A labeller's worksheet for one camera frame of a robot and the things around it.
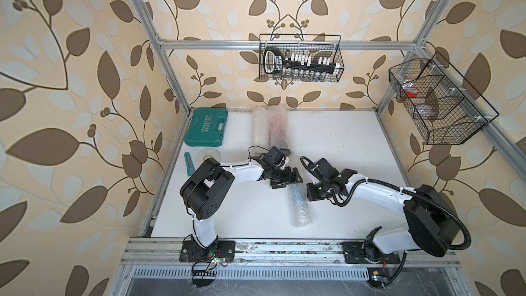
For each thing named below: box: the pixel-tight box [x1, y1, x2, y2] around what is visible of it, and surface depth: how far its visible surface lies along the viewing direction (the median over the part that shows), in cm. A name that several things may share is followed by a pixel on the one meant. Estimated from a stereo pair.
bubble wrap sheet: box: [288, 182, 313, 229], surface depth 81 cm
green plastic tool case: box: [183, 107, 229, 148], surface depth 110 cm
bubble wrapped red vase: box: [267, 105, 291, 149], surface depth 104 cm
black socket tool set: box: [263, 47, 342, 82], surface depth 86 cm
